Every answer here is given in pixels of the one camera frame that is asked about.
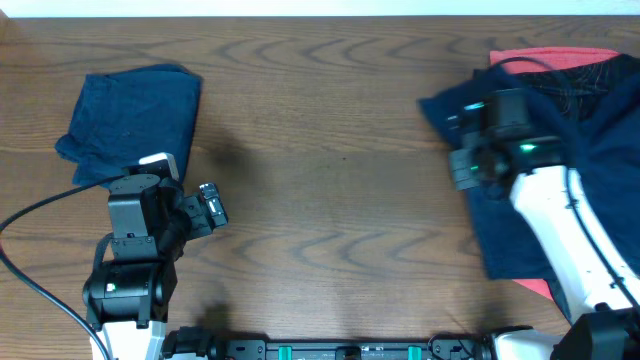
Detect navy blue shorts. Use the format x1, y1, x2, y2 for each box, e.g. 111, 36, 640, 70
417, 64, 640, 282

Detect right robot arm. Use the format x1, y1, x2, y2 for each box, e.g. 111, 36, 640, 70
449, 133, 639, 360

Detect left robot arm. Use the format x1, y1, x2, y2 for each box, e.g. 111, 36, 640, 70
83, 174, 228, 360

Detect black patterned shorts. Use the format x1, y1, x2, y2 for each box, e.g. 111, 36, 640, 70
517, 53, 640, 321

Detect red coral garment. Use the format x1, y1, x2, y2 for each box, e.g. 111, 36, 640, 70
489, 47, 619, 70

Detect folded navy shorts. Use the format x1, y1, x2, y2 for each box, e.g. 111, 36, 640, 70
55, 64, 202, 186

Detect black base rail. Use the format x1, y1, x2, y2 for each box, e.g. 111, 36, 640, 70
159, 327, 494, 360

